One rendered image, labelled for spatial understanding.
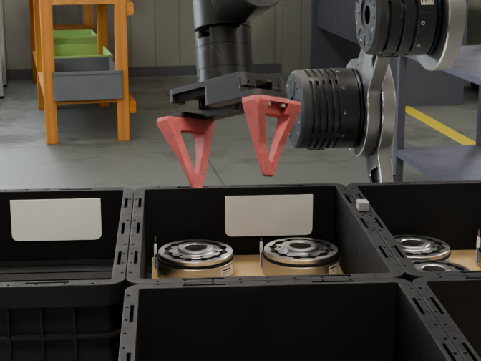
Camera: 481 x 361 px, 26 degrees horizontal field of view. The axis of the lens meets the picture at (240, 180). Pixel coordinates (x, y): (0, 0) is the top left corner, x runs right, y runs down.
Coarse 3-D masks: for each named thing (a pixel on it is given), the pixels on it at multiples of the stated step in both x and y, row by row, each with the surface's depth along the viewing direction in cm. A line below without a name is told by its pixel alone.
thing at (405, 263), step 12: (468, 180) 151; (480, 180) 151; (360, 192) 144; (372, 216) 133; (384, 228) 128; (384, 240) 123; (396, 252) 119; (408, 264) 115; (408, 276) 112; (420, 276) 111
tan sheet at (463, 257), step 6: (456, 252) 151; (462, 252) 151; (468, 252) 151; (474, 252) 151; (450, 258) 148; (456, 258) 148; (462, 258) 148; (468, 258) 148; (474, 258) 148; (462, 264) 145; (468, 264) 145; (474, 264) 145; (474, 270) 143; (480, 270) 143
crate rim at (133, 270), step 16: (144, 192) 145; (160, 192) 146; (176, 192) 147; (192, 192) 147; (352, 208) 136; (368, 224) 130; (368, 240) 125; (128, 256) 118; (384, 256) 117; (128, 272) 112; (400, 272) 112
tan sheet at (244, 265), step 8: (240, 256) 149; (248, 256) 149; (256, 256) 149; (152, 264) 145; (240, 264) 145; (248, 264) 145; (256, 264) 145; (152, 272) 142; (240, 272) 142; (248, 272) 142; (256, 272) 142
